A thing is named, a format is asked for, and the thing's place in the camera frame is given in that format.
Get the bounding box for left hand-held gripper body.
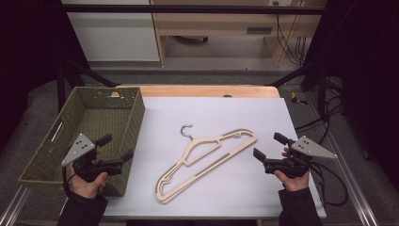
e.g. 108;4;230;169
60;133;125;184

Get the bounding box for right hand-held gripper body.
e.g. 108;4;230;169
263;135;339;180

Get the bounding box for green woven basket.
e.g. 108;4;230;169
17;86;146;198

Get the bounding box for person's right hand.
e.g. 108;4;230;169
273;147;311;193

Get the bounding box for person's left hand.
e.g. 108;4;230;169
68;150;109;200

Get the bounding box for yellow and black tool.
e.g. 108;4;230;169
290;91;309;106

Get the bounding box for white table sheet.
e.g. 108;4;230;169
62;96;327;219

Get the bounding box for white cabinet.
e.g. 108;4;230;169
60;0;161;63

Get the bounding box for light wooden desk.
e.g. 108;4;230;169
150;0;327;68

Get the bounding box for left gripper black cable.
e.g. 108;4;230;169
61;165;73;196

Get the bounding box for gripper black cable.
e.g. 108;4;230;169
61;165;73;196
309;161;350;207

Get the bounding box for black floor cables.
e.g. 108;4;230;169
295;76;346;145

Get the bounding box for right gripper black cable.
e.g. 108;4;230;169
309;161;350;207

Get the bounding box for aluminium rail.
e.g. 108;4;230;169
305;92;380;226
0;185;31;226

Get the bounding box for black slanted frame strut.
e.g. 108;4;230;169
266;59;328;117
56;59;119;112

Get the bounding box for hanging black cable bundle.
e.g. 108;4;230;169
275;1;308;66

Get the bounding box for black horizontal frame bar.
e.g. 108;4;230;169
60;3;327;16

